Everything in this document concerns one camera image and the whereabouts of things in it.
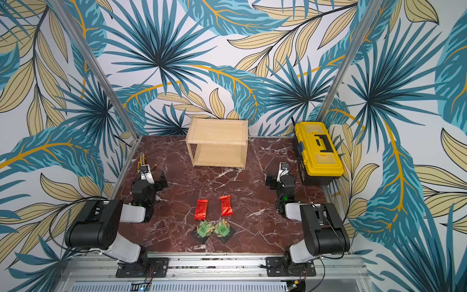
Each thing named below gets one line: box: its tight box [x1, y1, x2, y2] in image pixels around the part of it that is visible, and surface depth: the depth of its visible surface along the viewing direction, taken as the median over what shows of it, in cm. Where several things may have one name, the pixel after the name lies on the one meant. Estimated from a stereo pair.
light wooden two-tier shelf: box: [185, 118, 249, 169], surface depth 98 cm
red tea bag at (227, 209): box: [219, 194, 235, 218], surface depth 90 cm
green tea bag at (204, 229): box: [191, 219, 216, 244], surface depth 85 cm
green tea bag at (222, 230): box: [213, 218, 236, 244], surface depth 85 cm
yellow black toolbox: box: [294, 121, 345, 186], surface depth 94 cm
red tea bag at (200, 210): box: [193, 198, 209, 221], surface depth 90 cm
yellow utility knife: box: [139, 152, 146, 167], surface depth 109 cm
